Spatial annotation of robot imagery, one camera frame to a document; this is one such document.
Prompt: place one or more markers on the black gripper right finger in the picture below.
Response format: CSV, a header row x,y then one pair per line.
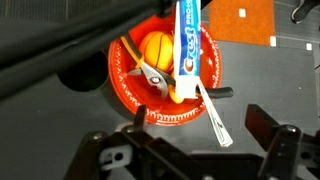
x,y
260,125

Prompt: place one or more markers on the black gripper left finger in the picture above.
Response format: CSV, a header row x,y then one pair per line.
x,y
140,122

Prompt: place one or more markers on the white blue toothpaste tube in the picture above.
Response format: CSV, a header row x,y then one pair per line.
x,y
187,42

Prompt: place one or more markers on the red bowl right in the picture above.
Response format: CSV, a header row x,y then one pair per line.
x,y
133,91

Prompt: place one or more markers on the orange ball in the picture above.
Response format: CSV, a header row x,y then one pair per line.
x,y
157,49

